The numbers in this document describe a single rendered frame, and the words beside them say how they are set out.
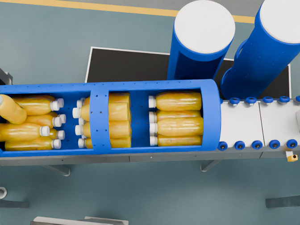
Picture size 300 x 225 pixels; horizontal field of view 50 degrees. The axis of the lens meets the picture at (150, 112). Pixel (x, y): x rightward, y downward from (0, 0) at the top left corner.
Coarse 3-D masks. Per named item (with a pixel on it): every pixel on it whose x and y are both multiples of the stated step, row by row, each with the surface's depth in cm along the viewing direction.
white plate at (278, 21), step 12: (276, 0) 151; (288, 0) 151; (264, 12) 149; (276, 12) 149; (288, 12) 149; (264, 24) 147; (276, 24) 147; (288, 24) 147; (276, 36) 145; (288, 36) 145
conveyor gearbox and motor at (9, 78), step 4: (0, 68) 162; (0, 72) 162; (4, 72) 167; (0, 76) 162; (4, 76) 166; (8, 76) 177; (4, 80) 166; (8, 80) 171; (8, 84) 171; (12, 84) 177
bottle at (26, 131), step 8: (0, 128) 121; (8, 128) 121; (16, 128) 121; (24, 128) 121; (32, 128) 122; (40, 128) 123; (0, 136) 121; (8, 136) 121; (16, 136) 121; (24, 136) 121; (32, 136) 122; (40, 136) 124
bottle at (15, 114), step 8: (8, 96) 111; (0, 104) 106; (8, 104) 109; (16, 104) 114; (0, 112) 109; (8, 112) 110; (16, 112) 114; (24, 112) 121; (8, 120) 117; (16, 120) 118; (24, 120) 122
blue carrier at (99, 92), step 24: (72, 96) 138; (96, 96) 117; (144, 96) 139; (216, 96) 116; (0, 120) 131; (72, 120) 142; (96, 120) 114; (144, 120) 142; (216, 120) 114; (0, 144) 130; (72, 144) 136; (96, 144) 117; (144, 144) 135; (216, 144) 119
